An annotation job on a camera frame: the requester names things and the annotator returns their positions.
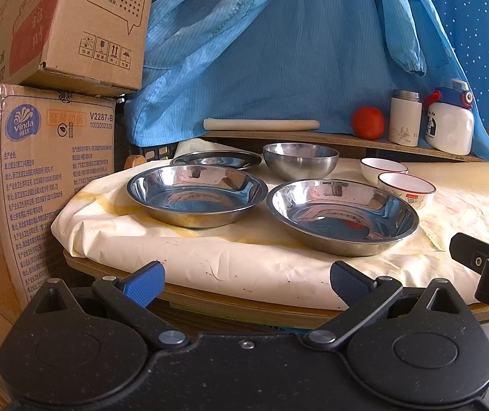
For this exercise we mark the white rolling stick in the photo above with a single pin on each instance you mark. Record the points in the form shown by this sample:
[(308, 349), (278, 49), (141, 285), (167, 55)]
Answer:
[(212, 124)]

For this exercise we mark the white thermos cup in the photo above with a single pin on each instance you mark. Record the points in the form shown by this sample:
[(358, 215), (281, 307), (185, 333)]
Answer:
[(405, 118)]

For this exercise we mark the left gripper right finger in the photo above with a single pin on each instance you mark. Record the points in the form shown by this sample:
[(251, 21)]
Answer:
[(367, 300)]

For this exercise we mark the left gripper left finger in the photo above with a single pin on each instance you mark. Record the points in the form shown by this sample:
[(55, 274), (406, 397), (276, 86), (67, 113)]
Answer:
[(127, 298)]

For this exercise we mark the lower Vinda cardboard box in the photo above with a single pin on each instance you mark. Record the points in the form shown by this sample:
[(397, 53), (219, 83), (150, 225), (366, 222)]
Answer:
[(52, 144)]

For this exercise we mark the light blue hanging garment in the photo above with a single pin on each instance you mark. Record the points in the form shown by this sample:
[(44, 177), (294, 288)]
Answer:
[(285, 60)]

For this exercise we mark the wooden shelf board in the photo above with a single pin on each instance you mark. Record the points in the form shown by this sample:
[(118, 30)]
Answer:
[(336, 140)]

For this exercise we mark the red tomato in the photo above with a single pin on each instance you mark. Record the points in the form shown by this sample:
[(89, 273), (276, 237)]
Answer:
[(368, 123)]

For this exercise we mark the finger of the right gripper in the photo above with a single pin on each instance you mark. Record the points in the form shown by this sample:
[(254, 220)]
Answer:
[(470, 252)]

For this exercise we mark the black yellow crate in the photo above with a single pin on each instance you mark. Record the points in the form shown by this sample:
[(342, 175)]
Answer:
[(123, 148)]

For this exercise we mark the white red-rimmed bowl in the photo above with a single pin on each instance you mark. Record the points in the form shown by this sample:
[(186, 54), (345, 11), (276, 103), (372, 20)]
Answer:
[(371, 168), (414, 190)]

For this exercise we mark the deep steel bowl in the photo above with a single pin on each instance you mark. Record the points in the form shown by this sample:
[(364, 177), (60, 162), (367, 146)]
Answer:
[(296, 161)]

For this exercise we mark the cream paper table cover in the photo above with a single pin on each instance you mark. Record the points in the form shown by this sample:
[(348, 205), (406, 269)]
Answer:
[(256, 258)]

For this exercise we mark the upper cardboard box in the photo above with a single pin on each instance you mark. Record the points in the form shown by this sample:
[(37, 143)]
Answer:
[(90, 47)]

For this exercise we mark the steel plate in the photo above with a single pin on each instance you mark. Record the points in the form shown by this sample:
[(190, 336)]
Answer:
[(342, 217), (238, 160), (196, 196)]

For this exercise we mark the white red-rimmed bowl front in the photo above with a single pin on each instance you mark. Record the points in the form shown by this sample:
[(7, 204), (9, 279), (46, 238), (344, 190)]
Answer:
[(414, 190)]

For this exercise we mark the white blue water bottle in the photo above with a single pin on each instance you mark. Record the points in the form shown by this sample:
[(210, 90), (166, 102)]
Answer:
[(450, 120)]

